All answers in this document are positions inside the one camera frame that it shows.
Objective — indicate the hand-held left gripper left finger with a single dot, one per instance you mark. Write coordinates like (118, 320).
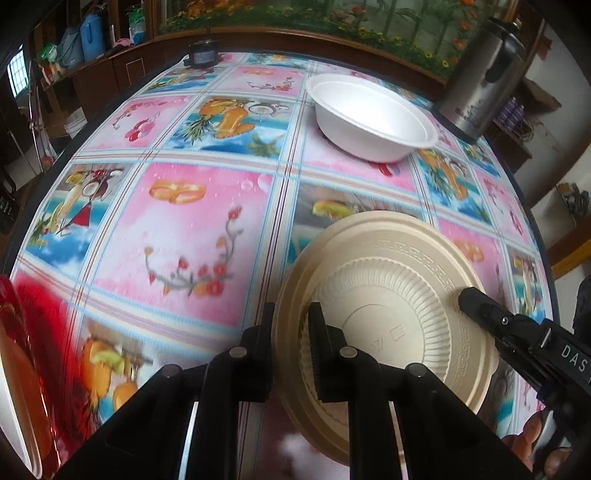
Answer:
(256, 364)

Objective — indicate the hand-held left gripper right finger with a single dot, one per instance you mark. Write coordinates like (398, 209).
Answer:
(330, 364)

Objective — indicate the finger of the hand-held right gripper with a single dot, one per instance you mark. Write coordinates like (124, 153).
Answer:
(494, 323)

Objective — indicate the beige ribbed plastic bowl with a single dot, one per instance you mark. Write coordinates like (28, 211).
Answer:
(392, 295)

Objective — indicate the person's right hand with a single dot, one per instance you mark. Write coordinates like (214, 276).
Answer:
(535, 438)

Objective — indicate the dark metal tool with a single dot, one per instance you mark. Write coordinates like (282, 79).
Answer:
(572, 198)

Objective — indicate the fruit print tablecloth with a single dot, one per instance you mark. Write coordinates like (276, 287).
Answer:
(194, 230)

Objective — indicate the purple bottles pack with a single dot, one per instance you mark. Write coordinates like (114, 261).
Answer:
(511, 113)

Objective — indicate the stainless steel thermos jug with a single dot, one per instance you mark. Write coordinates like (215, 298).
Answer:
(475, 92)

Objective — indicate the large red wedding plate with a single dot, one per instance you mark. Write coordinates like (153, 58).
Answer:
(18, 369)

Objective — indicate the white foam bowl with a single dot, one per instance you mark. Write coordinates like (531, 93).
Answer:
(369, 115)

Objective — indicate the small black round device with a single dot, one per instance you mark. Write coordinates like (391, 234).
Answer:
(203, 55)

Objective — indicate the green and white bag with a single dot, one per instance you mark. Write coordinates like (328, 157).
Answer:
(137, 25)

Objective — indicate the blue plastic jug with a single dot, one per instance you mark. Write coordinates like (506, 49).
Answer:
(96, 37)

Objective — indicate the flower wall mural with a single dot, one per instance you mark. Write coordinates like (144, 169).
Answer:
(346, 23)

